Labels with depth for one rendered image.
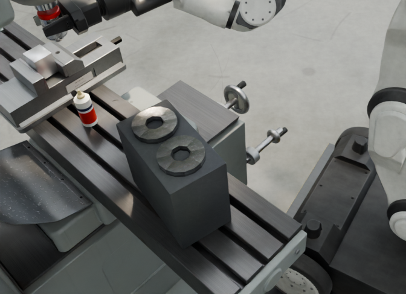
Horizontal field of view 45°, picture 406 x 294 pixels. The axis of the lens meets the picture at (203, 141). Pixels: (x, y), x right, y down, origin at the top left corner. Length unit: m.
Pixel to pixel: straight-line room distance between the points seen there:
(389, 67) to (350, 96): 1.62
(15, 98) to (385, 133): 0.90
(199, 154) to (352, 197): 0.73
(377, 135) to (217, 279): 0.48
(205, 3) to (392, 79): 0.43
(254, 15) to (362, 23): 2.19
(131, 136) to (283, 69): 1.96
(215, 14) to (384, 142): 0.47
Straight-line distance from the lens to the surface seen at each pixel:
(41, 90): 1.31
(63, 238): 1.26
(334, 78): 2.80
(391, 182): 1.32
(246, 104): 1.67
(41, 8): 1.07
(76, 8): 1.08
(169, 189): 0.85
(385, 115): 1.10
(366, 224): 1.49
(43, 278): 1.32
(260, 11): 1.08
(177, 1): 1.12
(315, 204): 1.48
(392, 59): 1.07
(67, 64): 1.32
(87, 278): 1.41
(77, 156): 1.22
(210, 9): 1.12
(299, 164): 2.34
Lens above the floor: 1.79
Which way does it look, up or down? 47 degrees down
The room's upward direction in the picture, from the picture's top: 8 degrees counter-clockwise
